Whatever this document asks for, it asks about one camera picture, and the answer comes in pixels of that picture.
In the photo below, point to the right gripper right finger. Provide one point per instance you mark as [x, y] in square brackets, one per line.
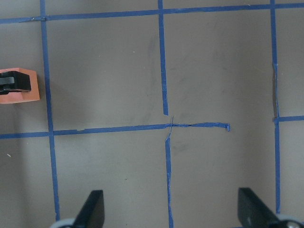
[252, 212]

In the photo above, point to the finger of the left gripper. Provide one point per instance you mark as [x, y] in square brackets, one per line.
[14, 82]

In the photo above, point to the orange foam block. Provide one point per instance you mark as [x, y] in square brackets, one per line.
[20, 97]

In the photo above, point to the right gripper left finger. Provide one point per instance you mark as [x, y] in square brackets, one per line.
[91, 215]

